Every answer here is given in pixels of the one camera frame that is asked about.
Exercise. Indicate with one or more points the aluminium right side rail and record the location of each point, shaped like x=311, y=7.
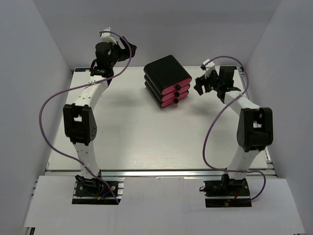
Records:
x=248, y=104

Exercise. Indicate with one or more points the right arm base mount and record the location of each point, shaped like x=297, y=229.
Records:
x=230, y=196

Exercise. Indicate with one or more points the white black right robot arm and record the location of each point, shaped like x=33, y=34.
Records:
x=255, y=126

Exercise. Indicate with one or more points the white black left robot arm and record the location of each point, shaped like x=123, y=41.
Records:
x=79, y=121

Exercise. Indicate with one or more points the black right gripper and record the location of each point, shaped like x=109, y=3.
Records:
x=203, y=81

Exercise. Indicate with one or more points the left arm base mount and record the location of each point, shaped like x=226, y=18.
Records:
x=95, y=192

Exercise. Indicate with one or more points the aluminium rail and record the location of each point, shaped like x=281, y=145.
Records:
x=248, y=104
x=153, y=173

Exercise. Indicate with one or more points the black drawer cabinet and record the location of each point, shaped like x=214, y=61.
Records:
x=163, y=73

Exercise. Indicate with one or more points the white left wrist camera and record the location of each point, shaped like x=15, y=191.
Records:
x=106, y=35

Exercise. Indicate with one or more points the blue label sticker left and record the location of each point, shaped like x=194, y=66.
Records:
x=82, y=70

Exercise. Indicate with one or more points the aluminium front rail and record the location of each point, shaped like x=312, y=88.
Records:
x=153, y=173

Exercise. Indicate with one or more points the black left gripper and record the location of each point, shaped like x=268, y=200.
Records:
x=129, y=52

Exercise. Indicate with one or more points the pink bottom drawer black knob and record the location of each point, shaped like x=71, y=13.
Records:
x=174, y=100

